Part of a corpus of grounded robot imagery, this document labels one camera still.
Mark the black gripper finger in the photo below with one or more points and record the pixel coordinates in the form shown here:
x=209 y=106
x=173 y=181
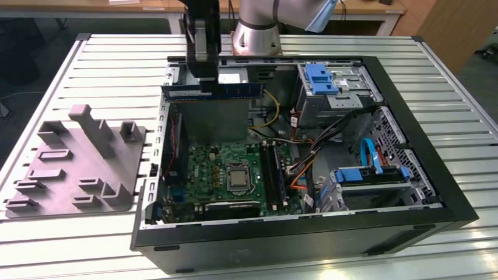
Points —
x=209 y=84

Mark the blue RAM stick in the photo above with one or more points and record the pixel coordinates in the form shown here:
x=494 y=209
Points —
x=237 y=91

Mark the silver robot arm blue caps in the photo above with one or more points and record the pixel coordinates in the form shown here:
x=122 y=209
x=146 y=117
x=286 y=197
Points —
x=257 y=32

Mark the grey power supply unit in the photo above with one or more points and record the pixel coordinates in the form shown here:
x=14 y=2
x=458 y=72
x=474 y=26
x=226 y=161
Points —
x=214 y=125

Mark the blue drive bay latch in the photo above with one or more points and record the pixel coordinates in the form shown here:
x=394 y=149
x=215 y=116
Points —
x=321 y=80

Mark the green motherboard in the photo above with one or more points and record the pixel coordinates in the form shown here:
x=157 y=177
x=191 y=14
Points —
x=202 y=175

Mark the silver CPU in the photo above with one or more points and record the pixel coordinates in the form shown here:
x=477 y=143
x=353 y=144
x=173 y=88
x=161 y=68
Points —
x=238 y=178

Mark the CPU socket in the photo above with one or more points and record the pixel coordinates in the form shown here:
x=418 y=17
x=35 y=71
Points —
x=226 y=181

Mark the silver metal drive cage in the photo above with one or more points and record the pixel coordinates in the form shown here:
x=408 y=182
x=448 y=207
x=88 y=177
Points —
x=350 y=102

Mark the long wooden desk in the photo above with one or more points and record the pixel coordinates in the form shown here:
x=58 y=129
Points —
x=370 y=13

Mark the black graphics card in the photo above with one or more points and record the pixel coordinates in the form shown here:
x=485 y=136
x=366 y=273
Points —
x=230 y=208

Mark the grey plastic parts rack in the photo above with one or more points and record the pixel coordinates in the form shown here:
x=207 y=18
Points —
x=90 y=175

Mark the blue port connector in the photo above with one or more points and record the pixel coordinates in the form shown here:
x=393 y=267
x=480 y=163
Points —
x=159 y=212

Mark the hard disk in blue carrier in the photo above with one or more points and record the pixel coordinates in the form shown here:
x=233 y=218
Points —
x=350 y=176

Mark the black open PC case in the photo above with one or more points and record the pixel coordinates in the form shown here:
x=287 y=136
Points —
x=273 y=248

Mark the wooden cabinet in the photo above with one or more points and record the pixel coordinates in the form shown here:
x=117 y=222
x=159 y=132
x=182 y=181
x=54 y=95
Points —
x=448 y=29

